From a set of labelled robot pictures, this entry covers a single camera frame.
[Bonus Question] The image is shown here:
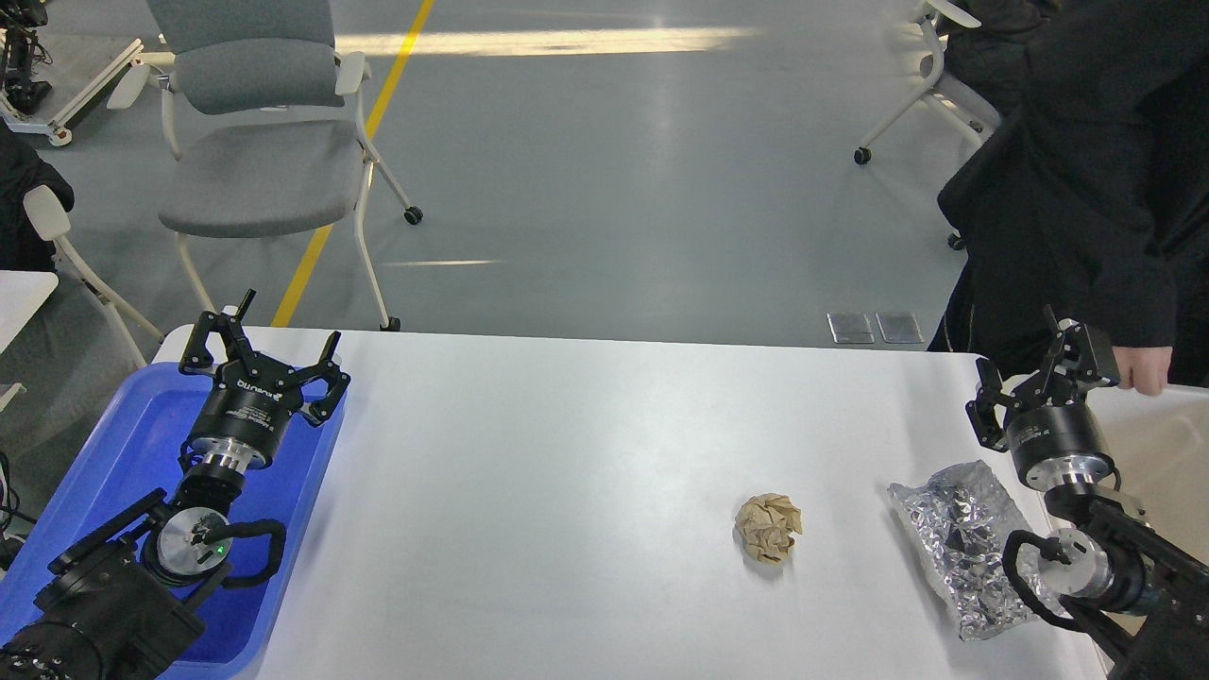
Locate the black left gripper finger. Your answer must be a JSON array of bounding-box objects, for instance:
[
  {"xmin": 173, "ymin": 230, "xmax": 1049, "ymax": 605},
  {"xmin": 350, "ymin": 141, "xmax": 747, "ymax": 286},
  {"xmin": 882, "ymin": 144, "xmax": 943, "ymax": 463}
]
[
  {"xmin": 283, "ymin": 332, "xmax": 351, "ymax": 427},
  {"xmin": 179, "ymin": 290, "xmax": 258, "ymax": 376}
]

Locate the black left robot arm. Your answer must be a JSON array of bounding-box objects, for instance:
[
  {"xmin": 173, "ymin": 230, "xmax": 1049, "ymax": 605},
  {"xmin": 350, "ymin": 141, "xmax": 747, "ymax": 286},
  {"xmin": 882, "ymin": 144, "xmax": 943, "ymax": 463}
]
[{"xmin": 2, "ymin": 294, "xmax": 351, "ymax": 679}]

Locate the grey office chair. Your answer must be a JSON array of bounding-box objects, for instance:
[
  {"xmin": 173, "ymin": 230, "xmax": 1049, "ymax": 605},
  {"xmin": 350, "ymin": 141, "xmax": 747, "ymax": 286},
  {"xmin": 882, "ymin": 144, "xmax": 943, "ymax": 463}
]
[{"xmin": 108, "ymin": 1, "xmax": 423, "ymax": 332}]

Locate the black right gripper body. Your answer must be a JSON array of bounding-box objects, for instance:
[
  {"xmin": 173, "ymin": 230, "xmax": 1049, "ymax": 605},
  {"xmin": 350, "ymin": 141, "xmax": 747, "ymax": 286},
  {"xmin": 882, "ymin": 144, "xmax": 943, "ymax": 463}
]
[{"xmin": 1003, "ymin": 403, "xmax": 1115, "ymax": 492}]

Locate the white frame chair right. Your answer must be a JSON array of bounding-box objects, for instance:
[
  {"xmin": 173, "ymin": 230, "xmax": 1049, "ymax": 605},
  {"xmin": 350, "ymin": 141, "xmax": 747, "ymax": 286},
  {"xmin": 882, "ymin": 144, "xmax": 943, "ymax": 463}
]
[{"xmin": 854, "ymin": 0, "xmax": 1002, "ymax": 252}]

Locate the blue plastic tray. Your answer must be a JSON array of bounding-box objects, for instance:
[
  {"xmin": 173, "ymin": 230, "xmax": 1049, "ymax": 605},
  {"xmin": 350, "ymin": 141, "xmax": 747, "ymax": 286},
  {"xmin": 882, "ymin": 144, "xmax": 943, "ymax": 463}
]
[{"xmin": 1, "ymin": 363, "xmax": 345, "ymax": 679}]

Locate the white plastic bin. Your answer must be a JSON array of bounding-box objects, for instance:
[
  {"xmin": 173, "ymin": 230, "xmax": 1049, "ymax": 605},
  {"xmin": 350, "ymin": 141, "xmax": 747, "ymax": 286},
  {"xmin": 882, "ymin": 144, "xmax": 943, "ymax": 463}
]
[{"xmin": 1084, "ymin": 387, "xmax": 1207, "ymax": 567}]

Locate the black cable at left edge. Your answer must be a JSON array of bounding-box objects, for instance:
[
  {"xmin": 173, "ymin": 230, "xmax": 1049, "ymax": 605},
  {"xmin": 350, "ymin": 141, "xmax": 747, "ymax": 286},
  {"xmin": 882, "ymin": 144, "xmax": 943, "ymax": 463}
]
[{"xmin": 0, "ymin": 451, "xmax": 39, "ymax": 558}]

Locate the right floor outlet plate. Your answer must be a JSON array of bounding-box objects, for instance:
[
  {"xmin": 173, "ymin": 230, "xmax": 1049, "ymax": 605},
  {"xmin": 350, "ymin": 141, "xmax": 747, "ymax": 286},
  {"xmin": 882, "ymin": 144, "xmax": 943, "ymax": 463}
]
[{"xmin": 875, "ymin": 313, "xmax": 925, "ymax": 345}]

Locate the left floor outlet plate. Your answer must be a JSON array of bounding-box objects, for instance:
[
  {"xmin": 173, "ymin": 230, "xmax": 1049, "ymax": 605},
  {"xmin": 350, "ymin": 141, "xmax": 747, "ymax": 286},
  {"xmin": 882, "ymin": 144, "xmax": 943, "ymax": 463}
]
[{"xmin": 827, "ymin": 313, "xmax": 877, "ymax": 345}]

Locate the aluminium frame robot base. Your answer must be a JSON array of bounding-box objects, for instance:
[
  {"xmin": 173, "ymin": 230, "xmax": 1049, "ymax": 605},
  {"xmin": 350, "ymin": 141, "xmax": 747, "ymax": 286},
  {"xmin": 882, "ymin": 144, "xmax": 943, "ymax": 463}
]
[{"xmin": 1, "ymin": 1, "xmax": 144, "ymax": 146}]

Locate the person's bare hand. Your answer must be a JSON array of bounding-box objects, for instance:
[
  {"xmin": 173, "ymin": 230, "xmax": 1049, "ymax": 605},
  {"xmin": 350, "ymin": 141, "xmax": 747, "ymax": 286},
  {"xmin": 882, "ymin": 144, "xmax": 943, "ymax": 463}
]
[{"xmin": 1113, "ymin": 346, "xmax": 1173, "ymax": 397}]

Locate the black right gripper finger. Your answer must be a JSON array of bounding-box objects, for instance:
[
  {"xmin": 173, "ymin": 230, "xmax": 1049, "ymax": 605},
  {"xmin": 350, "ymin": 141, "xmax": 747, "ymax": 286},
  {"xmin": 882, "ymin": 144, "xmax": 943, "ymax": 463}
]
[
  {"xmin": 1030, "ymin": 305, "xmax": 1121, "ymax": 405},
  {"xmin": 964, "ymin": 361, "xmax": 1016, "ymax": 453}
]

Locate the silver foil bag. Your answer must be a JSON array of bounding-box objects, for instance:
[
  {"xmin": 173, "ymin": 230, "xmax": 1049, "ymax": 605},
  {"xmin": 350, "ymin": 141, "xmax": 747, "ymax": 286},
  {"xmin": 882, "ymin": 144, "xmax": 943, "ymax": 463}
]
[{"xmin": 887, "ymin": 461, "xmax": 1037, "ymax": 641}]

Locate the person in black clothes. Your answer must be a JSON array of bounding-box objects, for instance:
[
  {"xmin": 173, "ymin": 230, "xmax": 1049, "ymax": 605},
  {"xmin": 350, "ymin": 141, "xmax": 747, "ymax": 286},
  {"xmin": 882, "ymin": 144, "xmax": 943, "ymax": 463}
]
[{"xmin": 929, "ymin": 1, "xmax": 1208, "ymax": 386}]

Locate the white chair at left edge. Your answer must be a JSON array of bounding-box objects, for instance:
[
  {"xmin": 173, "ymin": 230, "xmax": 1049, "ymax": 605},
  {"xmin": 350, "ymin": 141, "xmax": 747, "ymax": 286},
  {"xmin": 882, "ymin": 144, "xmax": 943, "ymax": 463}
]
[{"xmin": 22, "ymin": 185, "xmax": 164, "ymax": 367}]

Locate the black jacket on left chair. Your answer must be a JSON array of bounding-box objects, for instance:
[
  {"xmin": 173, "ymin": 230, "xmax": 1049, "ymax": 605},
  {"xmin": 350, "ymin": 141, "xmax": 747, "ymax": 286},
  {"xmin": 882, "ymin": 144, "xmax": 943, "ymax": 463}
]
[{"xmin": 0, "ymin": 123, "xmax": 76, "ymax": 273}]

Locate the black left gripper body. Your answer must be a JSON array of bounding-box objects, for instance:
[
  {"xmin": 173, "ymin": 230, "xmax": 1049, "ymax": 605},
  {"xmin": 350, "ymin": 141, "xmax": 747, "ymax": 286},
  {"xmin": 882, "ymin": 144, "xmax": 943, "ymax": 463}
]
[{"xmin": 185, "ymin": 356, "xmax": 302, "ymax": 469}]

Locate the crumpled brown paper ball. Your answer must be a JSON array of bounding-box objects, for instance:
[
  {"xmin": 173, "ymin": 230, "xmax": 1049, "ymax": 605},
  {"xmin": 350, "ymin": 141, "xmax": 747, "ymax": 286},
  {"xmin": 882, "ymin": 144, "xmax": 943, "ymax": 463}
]
[{"xmin": 735, "ymin": 492, "xmax": 804, "ymax": 567}]

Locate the white side table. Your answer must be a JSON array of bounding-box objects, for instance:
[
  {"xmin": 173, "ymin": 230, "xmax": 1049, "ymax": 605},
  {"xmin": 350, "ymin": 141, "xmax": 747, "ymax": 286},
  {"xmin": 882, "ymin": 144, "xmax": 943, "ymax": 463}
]
[{"xmin": 0, "ymin": 270, "xmax": 60, "ymax": 413}]

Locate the floor outlet plate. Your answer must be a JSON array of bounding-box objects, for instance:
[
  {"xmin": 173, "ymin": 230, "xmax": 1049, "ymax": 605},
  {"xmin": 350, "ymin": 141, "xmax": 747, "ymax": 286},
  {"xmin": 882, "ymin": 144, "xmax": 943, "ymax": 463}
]
[
  {"xmin": 827, "ymin": 313, "xmax": 877, "ymax": 345},
  {"xmin": 875, "ymin": 313, "xmax": 925, "ymax": 345}
]

